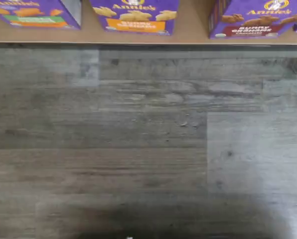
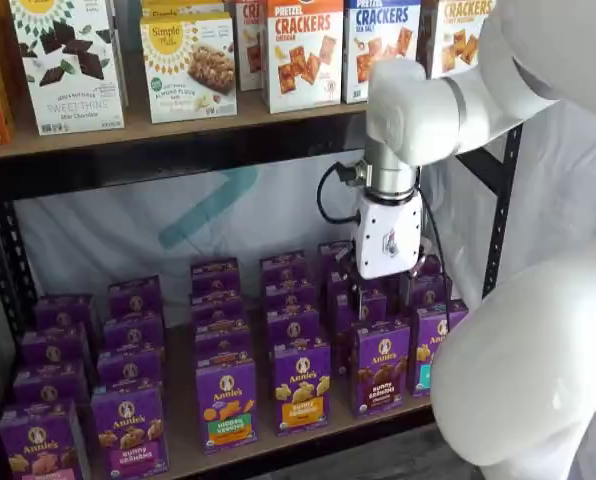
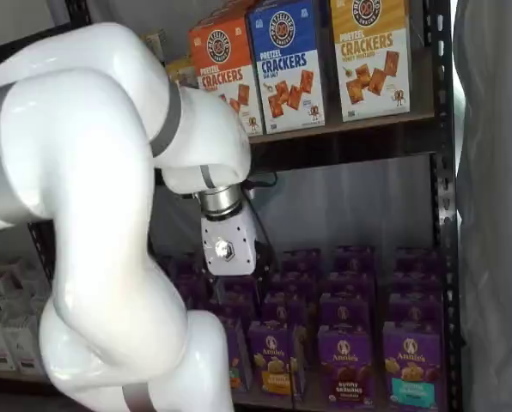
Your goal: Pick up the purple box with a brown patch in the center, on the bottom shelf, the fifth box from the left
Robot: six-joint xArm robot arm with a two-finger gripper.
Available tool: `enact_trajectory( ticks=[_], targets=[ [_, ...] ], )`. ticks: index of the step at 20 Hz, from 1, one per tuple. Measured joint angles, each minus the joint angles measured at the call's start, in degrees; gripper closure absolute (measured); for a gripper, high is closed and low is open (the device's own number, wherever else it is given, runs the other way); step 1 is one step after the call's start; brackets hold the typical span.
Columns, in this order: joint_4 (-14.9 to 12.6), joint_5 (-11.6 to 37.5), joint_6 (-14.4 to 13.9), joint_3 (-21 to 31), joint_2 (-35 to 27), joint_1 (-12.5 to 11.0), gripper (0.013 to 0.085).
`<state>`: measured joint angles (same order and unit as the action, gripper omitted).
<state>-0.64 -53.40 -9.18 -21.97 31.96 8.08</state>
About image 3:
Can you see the white translucent curtain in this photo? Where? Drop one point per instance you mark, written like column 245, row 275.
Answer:
column 496, row 214

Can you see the Simple Mills almond bar box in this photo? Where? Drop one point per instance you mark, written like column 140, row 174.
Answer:
column 179, row 73

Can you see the red-orange pretzel crackers box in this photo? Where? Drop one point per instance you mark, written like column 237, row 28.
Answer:
column 234, row 10

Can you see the white Sweet Thins box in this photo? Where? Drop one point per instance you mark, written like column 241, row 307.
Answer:
column 155, row 43

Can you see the purple Annie's box teal label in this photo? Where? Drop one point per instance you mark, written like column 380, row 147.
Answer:
column 415, row 365
column 417, row 259
column 415, row 309
column 417, row 283

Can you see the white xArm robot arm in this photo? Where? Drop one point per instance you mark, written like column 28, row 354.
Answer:
column 88, row 171

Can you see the dark wrist camera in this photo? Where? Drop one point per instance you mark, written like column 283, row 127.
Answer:
column 265, row 257

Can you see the purple Annie's box yellow label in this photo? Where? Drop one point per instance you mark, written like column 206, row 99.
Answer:
column 292, row 284
column 273, row 360
column 301, row 262
column 284, row 309

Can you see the purple Annie's box green label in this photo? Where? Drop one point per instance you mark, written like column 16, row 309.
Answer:
column 239, row 356

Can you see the blue sea salt crackers box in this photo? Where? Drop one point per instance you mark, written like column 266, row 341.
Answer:
column 290, row 73

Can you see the orange cheddar pretzel crackers box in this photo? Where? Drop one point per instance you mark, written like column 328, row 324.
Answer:
column 221, row 73

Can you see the yellow honey mustard crackers box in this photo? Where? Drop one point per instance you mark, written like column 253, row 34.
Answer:
column 367, row 64

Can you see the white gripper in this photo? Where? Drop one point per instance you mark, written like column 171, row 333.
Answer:
column 230, row 244

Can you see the black metal shelf rack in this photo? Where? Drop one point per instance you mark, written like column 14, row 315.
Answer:
column 346, row 150

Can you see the purple Annie's box brown label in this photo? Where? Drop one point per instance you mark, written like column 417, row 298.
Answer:
column 346, row 365
column 349, row 283
column 346, row 311
column 352, row 257

